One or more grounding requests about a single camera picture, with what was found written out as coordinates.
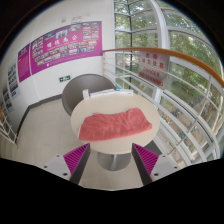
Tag clear red-lettered warning sign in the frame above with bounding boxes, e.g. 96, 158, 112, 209
138, 51, 170, 88

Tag narrow magenta text poster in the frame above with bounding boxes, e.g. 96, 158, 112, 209
17, 42, 33, 83

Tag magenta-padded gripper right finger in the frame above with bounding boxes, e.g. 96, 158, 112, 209
131, 143, 183, 186

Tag green exit sign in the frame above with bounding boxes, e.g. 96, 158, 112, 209
58, 74, 72, 83

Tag white stair railing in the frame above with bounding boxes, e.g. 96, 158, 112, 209
0, 106, 18, 146

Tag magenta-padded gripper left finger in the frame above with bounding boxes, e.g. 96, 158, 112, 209
41, 143, 92, 185

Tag pink towel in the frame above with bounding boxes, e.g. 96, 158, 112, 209
78, 107, 153, 142

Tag large magenta photo poster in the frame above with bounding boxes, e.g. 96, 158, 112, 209
29, 20, 103, 76

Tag photo collage wall poster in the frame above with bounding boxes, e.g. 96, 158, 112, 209
1, 79, 14, 113
7, 61, 19, 99

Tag grey round-backed chair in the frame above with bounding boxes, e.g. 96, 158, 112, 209
61, 73, 117, 117

